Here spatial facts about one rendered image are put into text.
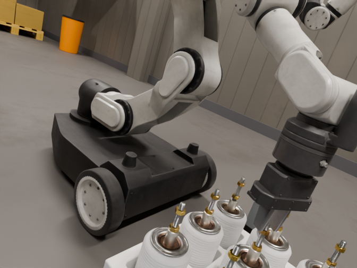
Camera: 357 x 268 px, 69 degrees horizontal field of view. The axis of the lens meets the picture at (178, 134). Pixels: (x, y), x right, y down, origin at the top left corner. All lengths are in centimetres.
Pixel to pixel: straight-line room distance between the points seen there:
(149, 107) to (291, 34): 57
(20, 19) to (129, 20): 206
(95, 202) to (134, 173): 14
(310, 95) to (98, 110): 84
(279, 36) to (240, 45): 273
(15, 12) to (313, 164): 551
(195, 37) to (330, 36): 226
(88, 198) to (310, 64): 70
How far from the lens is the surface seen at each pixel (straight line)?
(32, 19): 574
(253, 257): 57
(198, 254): 61
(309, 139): 44
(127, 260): 58
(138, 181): 81
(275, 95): 301
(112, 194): 76
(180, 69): 79
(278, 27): 55
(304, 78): 44
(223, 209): 69
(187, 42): 86
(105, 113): 105
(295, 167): 45
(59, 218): 93
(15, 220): 92
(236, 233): 71
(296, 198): 50
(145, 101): 95
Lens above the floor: 59
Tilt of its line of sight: 17 degrees down
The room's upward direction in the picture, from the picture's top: 18 degrees clockwise
